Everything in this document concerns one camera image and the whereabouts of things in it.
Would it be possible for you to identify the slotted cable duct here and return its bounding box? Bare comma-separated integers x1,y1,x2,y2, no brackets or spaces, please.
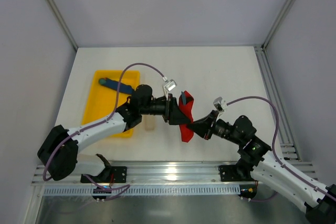
43,184,240,196

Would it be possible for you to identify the red paper napkin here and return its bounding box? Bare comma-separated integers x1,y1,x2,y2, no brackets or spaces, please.
178,91,194,143

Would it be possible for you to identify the right aluminium frame post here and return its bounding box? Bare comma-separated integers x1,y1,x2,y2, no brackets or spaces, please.
261,0,296,51

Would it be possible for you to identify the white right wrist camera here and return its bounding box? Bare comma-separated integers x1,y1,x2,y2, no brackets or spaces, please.
213,97,228,116

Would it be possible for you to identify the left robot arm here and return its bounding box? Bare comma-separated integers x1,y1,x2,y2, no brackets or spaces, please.
37,84,191,181

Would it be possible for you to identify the left aluminium frame post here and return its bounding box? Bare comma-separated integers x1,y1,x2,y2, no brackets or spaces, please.
45,0,79,52

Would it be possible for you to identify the left controller board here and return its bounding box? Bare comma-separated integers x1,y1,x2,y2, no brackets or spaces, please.
92,187,112,201

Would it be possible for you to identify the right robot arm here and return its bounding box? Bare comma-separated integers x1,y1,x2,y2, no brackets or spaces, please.
187,111,335,223

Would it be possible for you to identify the controller board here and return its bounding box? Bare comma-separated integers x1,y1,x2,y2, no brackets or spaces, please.
92,187,112,201
238,184,258,199

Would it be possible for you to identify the aluminium frame post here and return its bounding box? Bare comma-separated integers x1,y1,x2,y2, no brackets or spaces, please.
45,0,79,52
261,0,296,51

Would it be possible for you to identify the right aluminium side rail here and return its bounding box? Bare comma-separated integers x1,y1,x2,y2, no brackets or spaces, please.
254,46,301,162

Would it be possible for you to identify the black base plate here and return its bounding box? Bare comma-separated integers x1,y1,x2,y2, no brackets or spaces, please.
89,166,127,183
218,165,253,182

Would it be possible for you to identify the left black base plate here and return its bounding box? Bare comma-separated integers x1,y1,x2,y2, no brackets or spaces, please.
89,166,127,183

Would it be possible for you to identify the blue pouch in tray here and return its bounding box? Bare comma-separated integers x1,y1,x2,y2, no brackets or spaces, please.
104,78,134,95

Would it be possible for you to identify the right controller board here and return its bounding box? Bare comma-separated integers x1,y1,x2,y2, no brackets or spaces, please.
238,184,258,199

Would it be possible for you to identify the yellow plastic tray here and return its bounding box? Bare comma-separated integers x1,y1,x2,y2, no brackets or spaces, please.
82,70,140,138

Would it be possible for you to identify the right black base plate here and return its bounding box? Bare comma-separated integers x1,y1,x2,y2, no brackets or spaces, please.
218,165,253,182

